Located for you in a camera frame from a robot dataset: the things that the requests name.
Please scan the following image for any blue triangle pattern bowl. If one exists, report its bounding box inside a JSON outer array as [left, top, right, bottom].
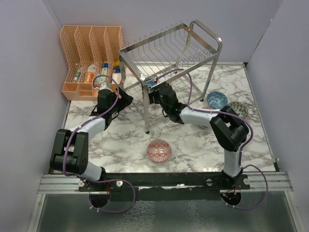
[[145, 77, 158, 89]]

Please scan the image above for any red diamond pattern bowl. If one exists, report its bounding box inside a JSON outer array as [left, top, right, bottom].
[[146, 139, 172, 163]]

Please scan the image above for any stainless steel dish rack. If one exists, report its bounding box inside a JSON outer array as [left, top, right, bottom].
[[119, 20, 223, 133]]

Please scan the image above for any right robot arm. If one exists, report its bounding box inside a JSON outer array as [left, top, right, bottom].
[[149, 85, 249, 189]]

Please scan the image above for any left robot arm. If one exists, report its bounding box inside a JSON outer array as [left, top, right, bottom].
[[49, 88, 133, 191]]

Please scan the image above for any green white box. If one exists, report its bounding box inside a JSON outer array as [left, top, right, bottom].
[[99, 62, 109, 82]]

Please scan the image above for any white glue tube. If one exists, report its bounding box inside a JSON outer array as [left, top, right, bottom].
[[73, 68, 82, 82]]

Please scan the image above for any blue floral bowl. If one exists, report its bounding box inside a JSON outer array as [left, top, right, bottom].
[[207, 91, 228, 109]]

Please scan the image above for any orange plastic file organizer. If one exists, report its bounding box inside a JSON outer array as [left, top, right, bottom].
[[60, 25, 124, 101]]

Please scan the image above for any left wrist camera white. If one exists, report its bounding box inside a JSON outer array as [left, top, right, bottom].
[[95, 82, 112, 95]]

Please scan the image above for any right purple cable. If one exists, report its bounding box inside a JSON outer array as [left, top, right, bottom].
[[166, 69, 269, 210]]

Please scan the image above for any purple cable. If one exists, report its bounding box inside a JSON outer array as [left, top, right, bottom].
[[166, 69, 269, 210], [63, 75, 136, 214]]

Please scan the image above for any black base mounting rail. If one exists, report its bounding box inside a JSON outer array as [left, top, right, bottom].
[[48, 166, 252, 201]]

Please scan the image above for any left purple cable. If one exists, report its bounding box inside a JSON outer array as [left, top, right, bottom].
[[63, 75, 136, 214]]

